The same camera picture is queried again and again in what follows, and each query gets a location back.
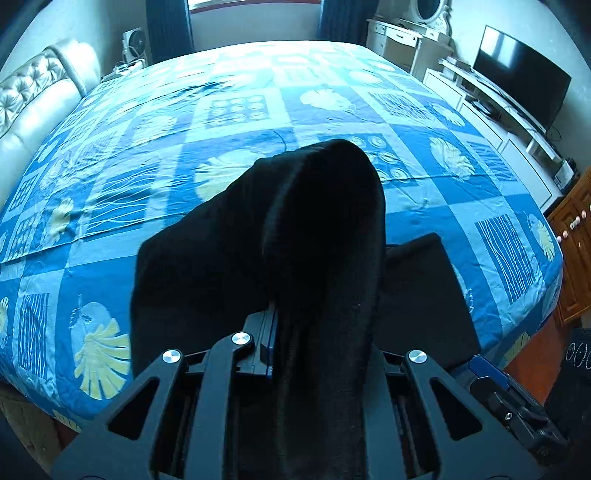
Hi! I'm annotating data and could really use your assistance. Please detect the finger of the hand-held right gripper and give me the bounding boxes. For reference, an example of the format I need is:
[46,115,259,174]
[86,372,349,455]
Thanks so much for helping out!
[468,355,546,425]

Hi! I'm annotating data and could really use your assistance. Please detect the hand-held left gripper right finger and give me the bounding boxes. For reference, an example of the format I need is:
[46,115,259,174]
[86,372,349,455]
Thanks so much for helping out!
[365,350,544,480]

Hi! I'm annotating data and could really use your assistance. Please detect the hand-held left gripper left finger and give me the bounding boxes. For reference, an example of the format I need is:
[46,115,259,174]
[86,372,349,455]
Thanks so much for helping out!
[51,302,280,480]

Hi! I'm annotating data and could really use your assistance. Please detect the black pants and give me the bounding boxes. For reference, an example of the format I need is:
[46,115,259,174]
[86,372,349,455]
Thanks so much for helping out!
[129,138,483,480]

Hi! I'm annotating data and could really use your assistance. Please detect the dark patterned bag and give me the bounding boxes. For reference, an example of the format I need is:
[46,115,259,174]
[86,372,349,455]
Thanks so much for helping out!
[547,325,591,416]

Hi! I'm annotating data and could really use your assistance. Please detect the wooden cabinet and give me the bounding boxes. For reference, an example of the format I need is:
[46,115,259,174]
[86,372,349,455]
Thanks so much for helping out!
[547,166,591,324]

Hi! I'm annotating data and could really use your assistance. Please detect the blue patterned bedspread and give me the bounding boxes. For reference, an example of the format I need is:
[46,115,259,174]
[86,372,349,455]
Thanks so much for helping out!
[0,41,566,428]

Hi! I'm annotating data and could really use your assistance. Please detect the white television stand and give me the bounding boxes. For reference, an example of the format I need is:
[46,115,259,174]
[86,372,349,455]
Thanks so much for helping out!
[422,58,578,213]

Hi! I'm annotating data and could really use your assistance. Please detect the small silver device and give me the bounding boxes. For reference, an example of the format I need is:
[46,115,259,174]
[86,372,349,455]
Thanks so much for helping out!
[554,159,578,188]

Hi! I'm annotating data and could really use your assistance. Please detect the black flat television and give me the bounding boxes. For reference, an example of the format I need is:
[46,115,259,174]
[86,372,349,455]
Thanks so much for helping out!
[473,25,572,132]

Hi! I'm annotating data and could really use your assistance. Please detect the bedside table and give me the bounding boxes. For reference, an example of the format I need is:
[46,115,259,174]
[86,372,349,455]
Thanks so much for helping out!
[102,65,148,81]

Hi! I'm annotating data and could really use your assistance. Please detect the white dressing table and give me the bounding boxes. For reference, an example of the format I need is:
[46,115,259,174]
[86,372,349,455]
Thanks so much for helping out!
[367,17,453,81]

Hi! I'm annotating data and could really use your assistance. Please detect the blue curtain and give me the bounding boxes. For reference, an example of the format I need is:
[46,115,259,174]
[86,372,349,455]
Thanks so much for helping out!
[318,0,379,44]
[145,0,195,65]

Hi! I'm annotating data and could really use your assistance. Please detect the white box fan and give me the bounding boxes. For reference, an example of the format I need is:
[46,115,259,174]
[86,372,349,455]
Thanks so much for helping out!
[122,28,151,63]

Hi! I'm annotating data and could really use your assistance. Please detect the beige tufted headboard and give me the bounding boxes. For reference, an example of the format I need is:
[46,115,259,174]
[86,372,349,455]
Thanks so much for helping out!
[0,39,101,153]

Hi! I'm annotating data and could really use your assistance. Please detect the white oval mirror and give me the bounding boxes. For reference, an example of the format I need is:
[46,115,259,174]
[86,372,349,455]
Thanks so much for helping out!
[406,0,451,33]

